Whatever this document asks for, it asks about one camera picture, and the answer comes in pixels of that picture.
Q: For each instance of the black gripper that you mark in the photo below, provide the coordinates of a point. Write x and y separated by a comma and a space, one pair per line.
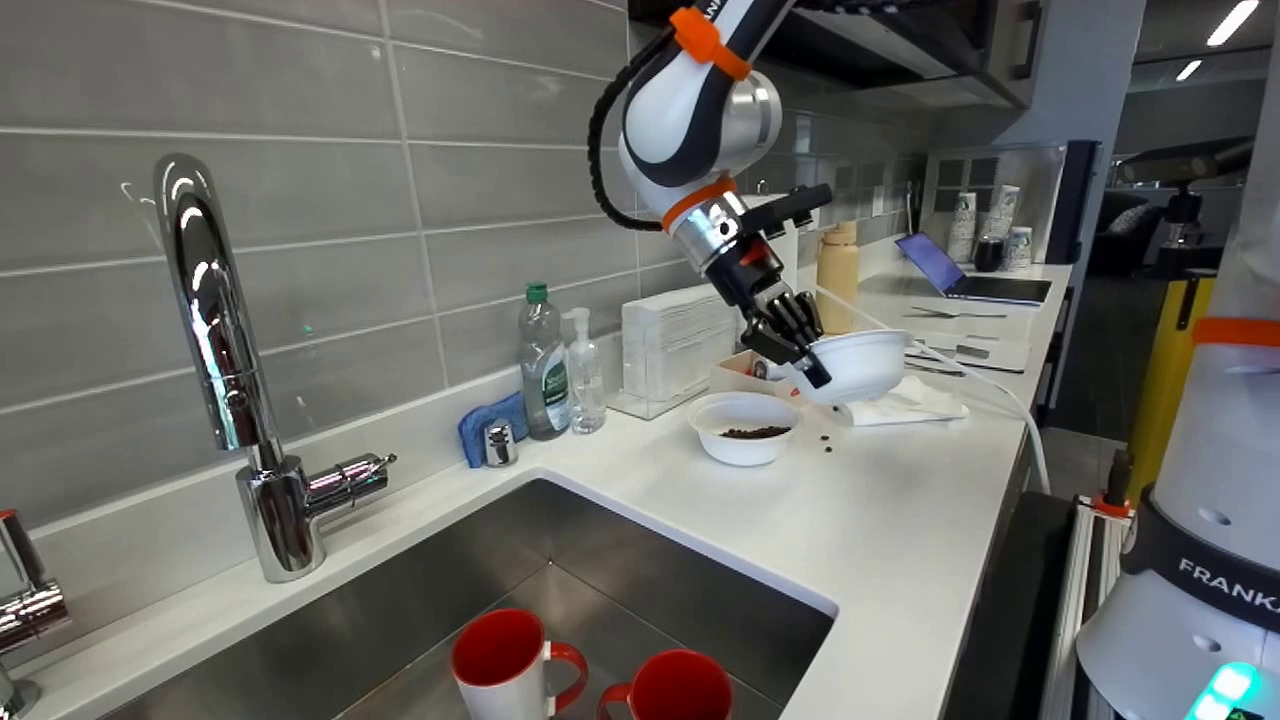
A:
745, 273

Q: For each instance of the large white bowl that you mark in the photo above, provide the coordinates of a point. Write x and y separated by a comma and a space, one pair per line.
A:
865, 375

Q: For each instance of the dark coffee beans pile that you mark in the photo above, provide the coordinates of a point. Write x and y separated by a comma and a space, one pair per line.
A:
756, 430

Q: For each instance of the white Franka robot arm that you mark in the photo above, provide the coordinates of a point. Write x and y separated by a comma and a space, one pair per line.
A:
693, 106

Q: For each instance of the small white bowl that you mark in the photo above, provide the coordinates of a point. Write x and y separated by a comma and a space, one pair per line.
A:
743, 449

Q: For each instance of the tan plastic bottle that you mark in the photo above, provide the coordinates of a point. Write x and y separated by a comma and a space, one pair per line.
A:
843, 273

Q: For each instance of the white paper napkin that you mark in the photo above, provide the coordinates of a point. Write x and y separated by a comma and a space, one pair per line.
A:
922, 407

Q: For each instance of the open laptop blue screen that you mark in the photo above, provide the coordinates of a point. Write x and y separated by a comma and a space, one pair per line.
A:
932, 261

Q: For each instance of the small clear pump bottle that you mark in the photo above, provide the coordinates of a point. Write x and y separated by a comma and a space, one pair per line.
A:
584, 387

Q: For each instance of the white bottle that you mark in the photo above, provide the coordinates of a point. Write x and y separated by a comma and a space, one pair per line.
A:
1022, 249
1006, 209
960, 229

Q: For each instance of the black cup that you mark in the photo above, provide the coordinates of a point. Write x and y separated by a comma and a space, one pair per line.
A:
988, 255

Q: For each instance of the clear bottle green cap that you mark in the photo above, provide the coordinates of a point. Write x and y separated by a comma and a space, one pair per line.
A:
545, 375

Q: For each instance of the small chrome stopper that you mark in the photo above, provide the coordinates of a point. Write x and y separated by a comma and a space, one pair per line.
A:
501, 442

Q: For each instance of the stainless steel sink basin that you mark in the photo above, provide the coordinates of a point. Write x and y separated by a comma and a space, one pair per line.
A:
603, 584

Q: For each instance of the dark blue panel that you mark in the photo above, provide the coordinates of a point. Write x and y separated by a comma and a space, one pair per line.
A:
1069, 201

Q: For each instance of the dark overhead cabinet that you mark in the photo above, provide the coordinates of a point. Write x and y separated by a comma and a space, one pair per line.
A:
907, 42

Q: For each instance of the white mug red interior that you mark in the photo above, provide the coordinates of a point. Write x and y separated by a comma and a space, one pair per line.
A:
501, 655
682, 687

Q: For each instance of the chrome kitchen faucet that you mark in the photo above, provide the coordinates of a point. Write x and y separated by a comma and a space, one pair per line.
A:
212, 333

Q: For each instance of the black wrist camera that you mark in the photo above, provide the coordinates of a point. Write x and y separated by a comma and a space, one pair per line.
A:
793, 206

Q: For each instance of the yellow post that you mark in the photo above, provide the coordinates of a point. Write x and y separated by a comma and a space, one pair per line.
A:
1165, 387

